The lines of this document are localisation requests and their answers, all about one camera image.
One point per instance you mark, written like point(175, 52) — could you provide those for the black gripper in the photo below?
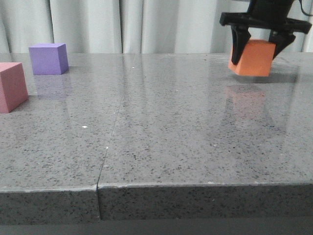
point(264, 14)

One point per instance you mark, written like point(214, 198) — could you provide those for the white pleated curtain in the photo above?
point(118, 26)

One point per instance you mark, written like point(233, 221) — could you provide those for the pink foam cube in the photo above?
point(13, 91)

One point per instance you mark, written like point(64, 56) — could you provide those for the purple foam cube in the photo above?
point(49, 59)

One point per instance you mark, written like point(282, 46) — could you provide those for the orange foam cube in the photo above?
point(256, 59)

